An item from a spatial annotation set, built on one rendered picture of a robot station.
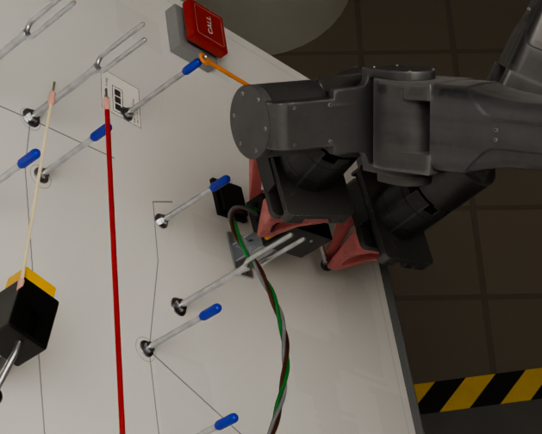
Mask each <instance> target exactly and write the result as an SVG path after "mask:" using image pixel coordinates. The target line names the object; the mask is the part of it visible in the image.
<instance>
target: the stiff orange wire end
mask: <svg viewBox="0 0 542 434"><path fill-rule="evenodd" d="M204 55H205V53H200V54H199V59H200V60H201V62H202V63H203V64H204V65H211V66H213V67H214V68H215V69H217V70H219V71H221V72H223V73H224V74H226V75H228V76H229V77H231V78H232V79H234V80H236V81H237V82H239V83H241V84H243V85H247V84H249V83H247V82H246V81H244V80H242V79H241V78H239V77H237V76H235V75H234V74H233V73H231V72H229V71H227V70H225V69H224V68H222V67H220V66H219V65H217V64H216V63H214V62H212V61H211V60H209V57H208V58H207V59H206V61H205V60H204V59H203V58H202V57H204Z"/></svg>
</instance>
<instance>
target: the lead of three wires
mask: <svg viewBox="0 0 542 434"><path fill-rule="evenodd" d="M258 211H259V212H260V209H258V208H254V207H251V206H241V205H237V206H233V207H232V208H230V210H229V211H228V214H227V218H228V223H229V225H230V226H231V230H232V233H233V236H234V238H235V240H236V241H237V243H238V244H239V246H240V247H241V249H242V251H243V252H244V254H245V256H246V258H248V257H250V256H251V255H252V251H251V249H250V247H249V246H248V244H247V242H246V241H245V240H244V239H243V237H242V236H241V235H240V230H239V228H238V225H237V222H236V220H235V218H234V215H235V214H236V213H251V214H254V215H256V216H258V213H257V212H258Z"/></svg>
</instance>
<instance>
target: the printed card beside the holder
mask: <svg viewBox="0 0 542 434"><path fill-rule="evenodd" d="M100 81H101V106H102V108H103V99H104V97H105V88H107V89H108V98H109V105H110V110H109V112H110V113H112V114H114V115H117V116H118V117H120V118H122V119H123V120H125V119H124V118H123V117H122V116H121V112H120V109H121V107H125V108H131V107H133V106H134V105H135V104H136V103H137V102H139V101H140V89H138V88H136V87H135V86H133V85H132V84H130V83H128V82H126V81H125V80H123V79H121V78H119V77H117V76H116V75H115V74H113V73H111V72H109V71H106V72H105V73H103V74H100ZM125 121H126V120H125ZM128 122H129V123H131V124H133V125H134V126H136V127H138V128H140V129H141V115H140V108H138V109H137V110H135V111H134V115H133V119H132V120H131V121H128Z"/></svg>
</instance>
